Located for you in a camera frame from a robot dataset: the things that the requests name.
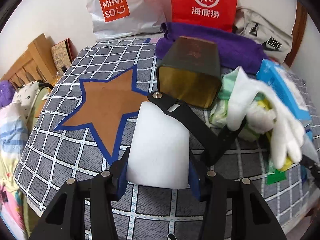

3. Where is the grey checkered bed cover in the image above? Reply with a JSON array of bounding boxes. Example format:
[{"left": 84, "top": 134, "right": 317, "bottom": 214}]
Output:
[{"left": 15, "top": 37, "right": 319, "bottom": 239}]

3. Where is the purple plush item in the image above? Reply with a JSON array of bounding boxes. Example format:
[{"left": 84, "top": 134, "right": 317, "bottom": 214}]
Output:
[{"left": 0, "top": 80, "right": 15, "bottom": 108}]

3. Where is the wooden headboard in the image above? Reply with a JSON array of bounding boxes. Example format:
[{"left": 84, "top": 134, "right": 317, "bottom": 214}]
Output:
[{"left": 1, "top": 34, "right": 57, "bottom": 88}]

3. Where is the dark green tin box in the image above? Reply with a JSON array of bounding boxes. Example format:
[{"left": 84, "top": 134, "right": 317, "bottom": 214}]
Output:
[{"left": 157, "top": 36, "right": 222, "bottom": 109}]

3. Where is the beige Nike waist bag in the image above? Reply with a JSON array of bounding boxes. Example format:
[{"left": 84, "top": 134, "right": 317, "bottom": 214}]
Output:
[{"left": 234, "top": 7, "right": 293, "bottom": 63}]

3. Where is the white spotted pillow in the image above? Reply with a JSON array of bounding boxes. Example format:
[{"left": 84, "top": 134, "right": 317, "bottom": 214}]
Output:
[{"left": 12, "top": 81, "right": 40, "bottom": 120}]

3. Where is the black watch strap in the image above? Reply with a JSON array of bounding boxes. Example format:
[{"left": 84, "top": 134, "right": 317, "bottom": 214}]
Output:
[{"left": 147, "top": 91, "right": 249, "bottom": 167}]

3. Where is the green snack packet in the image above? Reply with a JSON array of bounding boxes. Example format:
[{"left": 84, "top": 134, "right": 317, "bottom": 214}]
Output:
[{"left": 266, "top": 157, "right": 286, "bottom": 185}]

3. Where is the white Miniso plastic bag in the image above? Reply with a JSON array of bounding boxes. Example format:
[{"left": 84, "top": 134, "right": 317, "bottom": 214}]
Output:
[{"left": 86, "top": 0, "right": 167, "bottom": 41}]

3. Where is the white glove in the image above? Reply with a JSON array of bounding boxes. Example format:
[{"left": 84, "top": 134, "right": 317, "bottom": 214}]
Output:
[{"left": 226, "top": 66, "right": 305, "bottom": 170}]

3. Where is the purple towel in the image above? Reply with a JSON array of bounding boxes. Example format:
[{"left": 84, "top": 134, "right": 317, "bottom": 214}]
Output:
[{"left": 155, "top": 22, "right": 268, "bottom": 75}]

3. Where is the white foam block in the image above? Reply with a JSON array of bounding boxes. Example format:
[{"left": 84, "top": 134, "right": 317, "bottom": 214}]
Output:
[{"left": 126, "top": 101, "right": 190, "bottom": 189}]

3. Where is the blue tissue box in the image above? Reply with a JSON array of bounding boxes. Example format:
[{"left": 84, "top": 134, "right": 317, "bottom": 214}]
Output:
[{"left": 256, "top": 59, "right": 313, "bottom": 141}]

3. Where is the red paper bag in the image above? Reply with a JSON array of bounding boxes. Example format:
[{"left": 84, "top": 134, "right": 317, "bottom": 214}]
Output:
[{"left": 171, "top": 0, "right": 238, "bottom": 32}]

